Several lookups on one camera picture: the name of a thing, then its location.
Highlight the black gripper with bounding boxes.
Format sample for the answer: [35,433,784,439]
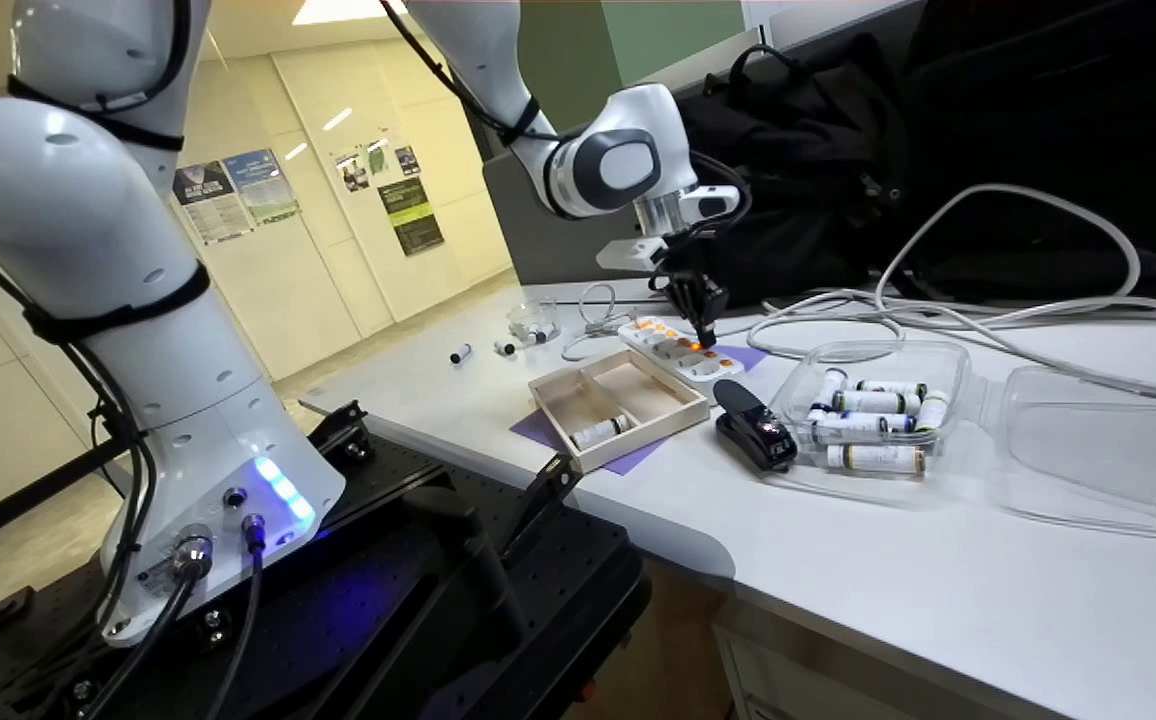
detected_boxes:
[647,231,730,351]

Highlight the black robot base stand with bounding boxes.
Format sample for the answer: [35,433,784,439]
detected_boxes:
[0,413,651,720]

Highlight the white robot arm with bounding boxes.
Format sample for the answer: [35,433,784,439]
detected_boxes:
[0,0,739,647]

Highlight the white power strip orange switches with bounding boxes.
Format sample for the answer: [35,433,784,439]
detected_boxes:
[615,317,744,389]

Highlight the black stapler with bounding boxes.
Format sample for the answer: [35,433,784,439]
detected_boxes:
[710,381,797,470]

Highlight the wooden divided tray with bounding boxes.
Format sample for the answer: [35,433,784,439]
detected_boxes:
[531,351,707,470]

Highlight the small vial in tray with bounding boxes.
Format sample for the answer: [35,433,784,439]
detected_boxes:
[572,413,637,449]

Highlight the white vial middle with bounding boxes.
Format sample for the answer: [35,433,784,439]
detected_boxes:
[806,413,910,443]

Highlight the white vial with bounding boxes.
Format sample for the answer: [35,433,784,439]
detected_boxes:
[806,413,910,443]
[825,443,923,480]
[833,382,927,413]

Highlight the white vial top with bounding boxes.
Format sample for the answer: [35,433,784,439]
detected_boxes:
[833,382,927,413]

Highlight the white vial bottom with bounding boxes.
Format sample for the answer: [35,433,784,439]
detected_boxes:
[825,443,923,480]

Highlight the clear plastic container with vials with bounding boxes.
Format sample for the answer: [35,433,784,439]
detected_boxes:
[770,338,966,506]

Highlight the black backpack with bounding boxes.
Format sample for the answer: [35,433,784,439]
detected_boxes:
[665,36,910,300]

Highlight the grey green partition panel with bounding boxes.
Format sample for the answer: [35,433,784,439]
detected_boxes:
[481,0,927,287]

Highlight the clear plastic container lid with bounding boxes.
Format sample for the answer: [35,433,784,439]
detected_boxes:
[990,368,1156,537]

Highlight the white cable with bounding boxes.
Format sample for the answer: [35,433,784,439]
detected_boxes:
[561,178,1156,404]

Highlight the wall posters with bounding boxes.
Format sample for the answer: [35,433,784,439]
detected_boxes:
[170,141,446,261]

